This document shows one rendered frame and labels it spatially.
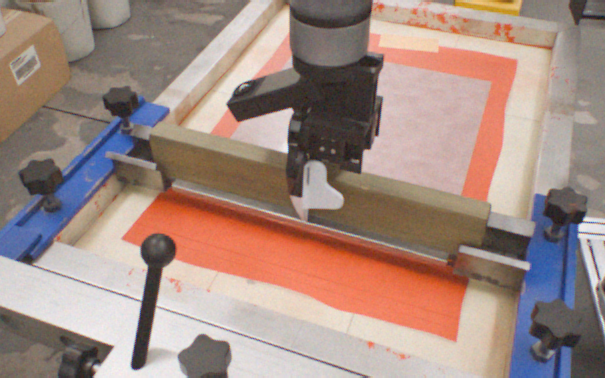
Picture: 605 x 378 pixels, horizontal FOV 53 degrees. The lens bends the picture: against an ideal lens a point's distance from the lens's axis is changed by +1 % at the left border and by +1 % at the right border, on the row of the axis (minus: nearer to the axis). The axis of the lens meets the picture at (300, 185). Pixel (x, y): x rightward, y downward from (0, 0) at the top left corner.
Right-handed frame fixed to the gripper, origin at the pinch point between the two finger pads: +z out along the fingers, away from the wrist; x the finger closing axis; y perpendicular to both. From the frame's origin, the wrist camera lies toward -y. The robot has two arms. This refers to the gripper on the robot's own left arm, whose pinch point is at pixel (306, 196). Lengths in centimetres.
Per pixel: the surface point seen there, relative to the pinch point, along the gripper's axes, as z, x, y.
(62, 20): 80, 146, -169
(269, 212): 1.6, -2.6, -3.8
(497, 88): 5.5, 40.3, 18.2
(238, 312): 2.0, -16.7, -1.3
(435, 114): 5.5, 29.7, 10.3
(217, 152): -4.6, -1.2, -10.8
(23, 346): 101, 13, -90
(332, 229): 1.6, -2.6, 4.2
